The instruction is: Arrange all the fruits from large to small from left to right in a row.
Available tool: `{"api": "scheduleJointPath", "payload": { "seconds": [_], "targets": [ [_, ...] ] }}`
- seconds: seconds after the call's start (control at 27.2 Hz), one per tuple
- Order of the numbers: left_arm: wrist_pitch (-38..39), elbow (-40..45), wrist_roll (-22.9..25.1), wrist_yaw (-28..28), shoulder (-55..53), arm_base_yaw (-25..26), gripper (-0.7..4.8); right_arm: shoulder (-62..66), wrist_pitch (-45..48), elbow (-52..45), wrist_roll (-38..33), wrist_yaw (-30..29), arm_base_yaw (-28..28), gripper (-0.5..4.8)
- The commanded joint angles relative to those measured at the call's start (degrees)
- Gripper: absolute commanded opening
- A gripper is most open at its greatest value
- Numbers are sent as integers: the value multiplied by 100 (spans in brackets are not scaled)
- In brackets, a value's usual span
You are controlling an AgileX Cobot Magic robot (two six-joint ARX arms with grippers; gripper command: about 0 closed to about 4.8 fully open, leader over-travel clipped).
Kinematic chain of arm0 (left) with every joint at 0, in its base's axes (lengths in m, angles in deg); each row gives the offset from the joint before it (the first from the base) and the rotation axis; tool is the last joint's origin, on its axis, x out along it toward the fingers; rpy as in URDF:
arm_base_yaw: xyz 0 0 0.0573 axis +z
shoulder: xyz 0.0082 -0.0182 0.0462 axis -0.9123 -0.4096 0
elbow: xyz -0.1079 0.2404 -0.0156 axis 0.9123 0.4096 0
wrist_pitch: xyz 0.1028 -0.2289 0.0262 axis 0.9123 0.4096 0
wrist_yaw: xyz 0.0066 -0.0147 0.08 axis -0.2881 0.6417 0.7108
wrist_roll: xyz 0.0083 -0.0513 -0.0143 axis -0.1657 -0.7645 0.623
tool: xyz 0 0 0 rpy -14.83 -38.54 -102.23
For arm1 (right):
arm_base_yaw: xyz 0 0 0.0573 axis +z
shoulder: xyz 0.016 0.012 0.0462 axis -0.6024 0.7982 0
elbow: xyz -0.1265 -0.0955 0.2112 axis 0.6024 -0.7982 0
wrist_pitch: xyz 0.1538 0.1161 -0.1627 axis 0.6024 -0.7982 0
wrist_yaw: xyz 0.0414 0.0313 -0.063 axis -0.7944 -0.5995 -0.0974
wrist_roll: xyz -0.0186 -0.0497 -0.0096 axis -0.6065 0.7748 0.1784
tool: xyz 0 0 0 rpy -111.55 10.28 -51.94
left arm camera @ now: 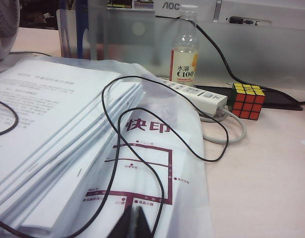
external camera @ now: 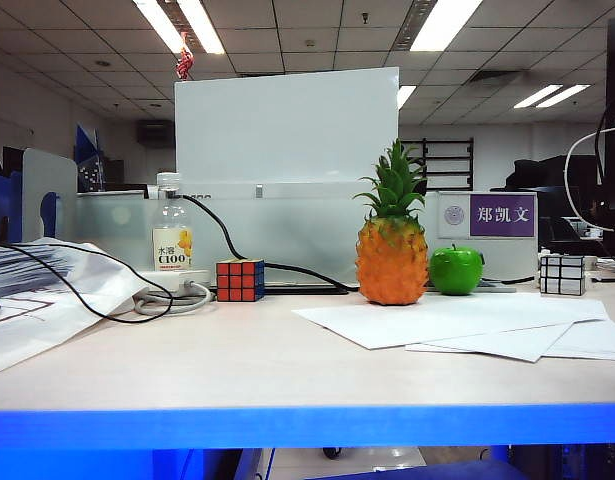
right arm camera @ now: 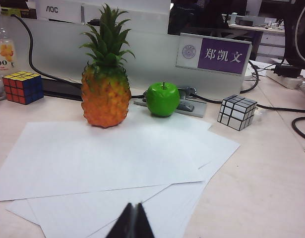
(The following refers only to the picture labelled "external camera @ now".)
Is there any blue file holder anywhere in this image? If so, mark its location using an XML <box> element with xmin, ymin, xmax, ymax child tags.
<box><xmin>0</xmin><ymin>169</ymin><xmax>58</xmax><ymax>244</ymax></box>

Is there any frosted glass desk partition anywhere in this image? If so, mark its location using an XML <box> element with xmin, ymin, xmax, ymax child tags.
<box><xmin>76</xmin><ymin>179</ymin><xmax>541</xmax><ymax>289</ymax></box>

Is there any white whiteboard panel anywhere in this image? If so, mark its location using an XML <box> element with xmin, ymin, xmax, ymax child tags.
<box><xmin>174</xmin><ymin>66</ymin><xmax>401</xmax><ymax>201</ymax></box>

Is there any thin black cable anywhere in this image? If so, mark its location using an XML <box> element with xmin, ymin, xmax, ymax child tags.
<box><xmin>0</xmin><ymin>241</ymin><xmax>174</xmax><ymax>324</ymax></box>

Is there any black wall rack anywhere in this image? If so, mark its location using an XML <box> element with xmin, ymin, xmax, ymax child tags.
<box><xmin>400</xmin><ymin>137</ymin><xmax>475</xmax><ymax>192</ymax></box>

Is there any white power strip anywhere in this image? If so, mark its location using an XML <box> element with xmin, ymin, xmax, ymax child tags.
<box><xmin>136</xmin><ymin>269</ymin><xmax>212</xmax><ymax>296</ymax></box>

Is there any clear yellow-label drink bottle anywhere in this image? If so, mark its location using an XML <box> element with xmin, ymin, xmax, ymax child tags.
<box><xmin>152</xmin><ymin>172</ymin><xmax>195</xmax><ymax>273</ymax></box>

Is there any colourful Rubik's cube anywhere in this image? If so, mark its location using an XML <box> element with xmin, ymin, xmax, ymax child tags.
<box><xmin>215</xmin><ymin>258</ymin><xmax>266</xmax><ymax>304</ymax></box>

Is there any white looped cable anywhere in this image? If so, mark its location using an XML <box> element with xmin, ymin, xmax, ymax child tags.
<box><xmin>564</xmin><ymin>124</ymin><xmax>615</xmax><ymax>232</ymax></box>

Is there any purple and white name plate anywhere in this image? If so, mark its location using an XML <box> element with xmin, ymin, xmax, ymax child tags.
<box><xmin>438</xmin><ymin>192</ymin><xmax>538</xmax><ymax>240</ymax></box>

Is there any ceiling light panel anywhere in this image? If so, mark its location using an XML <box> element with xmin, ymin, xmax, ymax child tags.
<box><xmin>134</xmin><ymin>0</ymin><xmax>188</xmax><ymax>54</ymax></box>
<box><xmin>535</xmin><ymin>83</ymin><xmax>592</xmax><ymax>109</ymax></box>
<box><xmin>179</xmin><ymin>0</ymin><xmax>226</xmax><ymax>55</ymax></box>
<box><xmin>409</xmin><ymin>0</ymin><xmax>483</xmax><ymax>52</ymax></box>
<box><xmin>513</xmin><ymin>83</ymin><xmax>563</xmax><ymax>109</ymax></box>

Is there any green plastic apple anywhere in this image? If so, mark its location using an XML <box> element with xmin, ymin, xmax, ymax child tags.
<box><xmin>428</xmin><ymin>243</ymin><xmax>486</xmax><ymax>296</ymax></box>

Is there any black background office chair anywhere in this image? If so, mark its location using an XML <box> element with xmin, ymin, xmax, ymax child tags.
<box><xmin>489</xmin><ymin>154</ymin><xmax>603</xmax><ymax>194</ymax></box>

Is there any thick black cable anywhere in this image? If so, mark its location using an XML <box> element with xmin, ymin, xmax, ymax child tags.
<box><xmin>174</xmin><ymin>192</ymin><xmax>361</xmax><ymax>296</ymax></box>

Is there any white paper sheet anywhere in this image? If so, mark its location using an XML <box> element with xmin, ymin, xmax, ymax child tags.
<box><xmin>291</xmin><ymin>292</ymin><xmax>611</xmax><ymax>350</ymax></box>
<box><xmin>405</xmin><ymin>319</ymin><xmax>576</xmax><ymax>364</ymax></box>
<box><xmin>541</xmin><ymin>319</ymin><xmax>615</xmax><ymax>362</ymax></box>

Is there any white coiled cable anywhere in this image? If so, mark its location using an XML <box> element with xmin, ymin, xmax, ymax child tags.
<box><xmin>132</xmin><ymin>279</ymin><xmax>216</xmax><ymax>317</ymax></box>

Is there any white bookend divider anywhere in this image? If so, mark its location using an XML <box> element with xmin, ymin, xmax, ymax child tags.
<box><xmin>21</xmin><ymin>147</ymin><xmax>79</xmax><ymax>241</ymax></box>

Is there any silver mirror cube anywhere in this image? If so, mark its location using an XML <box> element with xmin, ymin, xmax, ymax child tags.
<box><xmin>538</xmin><ymin>253</ymin><xmax>587</xmax><ymax>296</ymax></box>

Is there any white printed plastic bag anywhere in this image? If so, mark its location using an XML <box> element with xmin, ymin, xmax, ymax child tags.
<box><xmin>0</xmin><ymin>237</ymin><xmax>151</xmax><ymax>376</ymax></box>

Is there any orange plastic pineapple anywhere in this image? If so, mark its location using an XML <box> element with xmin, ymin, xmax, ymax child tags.
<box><xmin>353</xmin><ymin>138</ymin><xmax>431</xmax><ymax>306</ymax></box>

